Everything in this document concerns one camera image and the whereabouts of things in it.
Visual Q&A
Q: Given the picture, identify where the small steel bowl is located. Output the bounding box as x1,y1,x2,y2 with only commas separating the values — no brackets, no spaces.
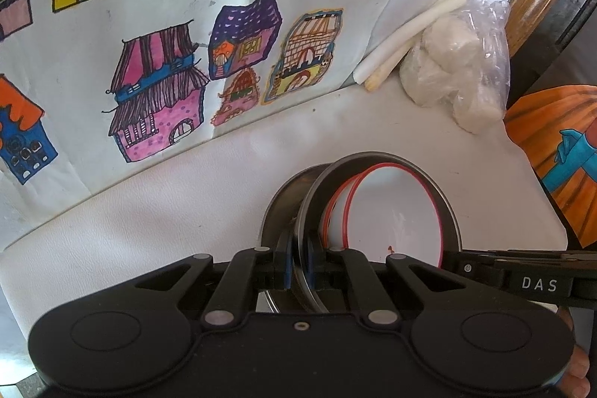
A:
296,151,462,310

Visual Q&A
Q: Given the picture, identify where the white bowl red rim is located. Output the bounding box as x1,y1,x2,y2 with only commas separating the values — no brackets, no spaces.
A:
342,163,443,266
319,176,358,248

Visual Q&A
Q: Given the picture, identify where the person's right hand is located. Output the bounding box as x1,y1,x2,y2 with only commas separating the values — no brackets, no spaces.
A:
556,307,594,398

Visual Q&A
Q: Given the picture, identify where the white printed table cloth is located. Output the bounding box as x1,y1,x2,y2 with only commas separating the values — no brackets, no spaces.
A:
1,78,568,332

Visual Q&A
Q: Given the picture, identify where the orange dress lady painting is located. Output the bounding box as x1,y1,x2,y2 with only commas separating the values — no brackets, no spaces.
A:
505,84,596,250

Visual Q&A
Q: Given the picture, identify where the plastic bag of white buns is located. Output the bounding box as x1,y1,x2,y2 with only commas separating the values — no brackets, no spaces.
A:
398,0,510,134

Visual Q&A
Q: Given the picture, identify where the beige rolled stick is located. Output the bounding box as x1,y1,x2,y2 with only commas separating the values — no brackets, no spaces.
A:
364,41,413,92

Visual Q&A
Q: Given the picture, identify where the white rolled stick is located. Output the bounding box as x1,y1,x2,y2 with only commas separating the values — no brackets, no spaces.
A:
353,0,466,85

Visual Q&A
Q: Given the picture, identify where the colourful houses drawing paper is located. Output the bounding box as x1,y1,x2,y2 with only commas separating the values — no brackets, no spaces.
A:
1,0,390,245

